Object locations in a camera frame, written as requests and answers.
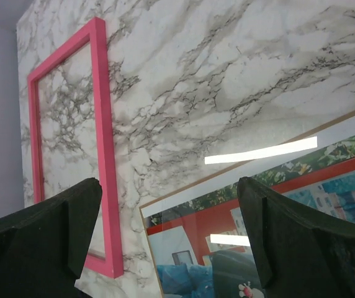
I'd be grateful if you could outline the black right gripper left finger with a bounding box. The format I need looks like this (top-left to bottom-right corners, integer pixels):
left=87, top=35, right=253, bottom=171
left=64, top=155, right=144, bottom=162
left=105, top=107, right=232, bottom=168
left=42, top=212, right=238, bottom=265
left=0, top=178, right=102, bottom=298

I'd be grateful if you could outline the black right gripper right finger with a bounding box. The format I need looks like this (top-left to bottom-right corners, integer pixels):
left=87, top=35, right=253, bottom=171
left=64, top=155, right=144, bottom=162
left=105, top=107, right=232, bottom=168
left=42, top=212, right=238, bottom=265
left=237, top=177, right=355, bottom=297

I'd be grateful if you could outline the printed photo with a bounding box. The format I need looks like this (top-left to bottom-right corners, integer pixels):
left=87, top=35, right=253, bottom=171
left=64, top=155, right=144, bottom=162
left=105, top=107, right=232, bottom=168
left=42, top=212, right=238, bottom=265
left=139, top=101, right=355, bottom=298

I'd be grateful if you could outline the clear acrylic sheet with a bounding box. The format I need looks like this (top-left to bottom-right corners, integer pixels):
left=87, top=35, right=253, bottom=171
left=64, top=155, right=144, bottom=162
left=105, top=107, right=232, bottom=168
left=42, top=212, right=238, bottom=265
left=140, top=105, right=355, bottom=298

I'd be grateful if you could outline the pink photo frame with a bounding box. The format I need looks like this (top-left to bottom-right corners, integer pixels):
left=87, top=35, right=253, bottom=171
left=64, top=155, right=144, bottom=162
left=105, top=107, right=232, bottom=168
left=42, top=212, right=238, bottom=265
left=27, top=17, right=124, bottom=278

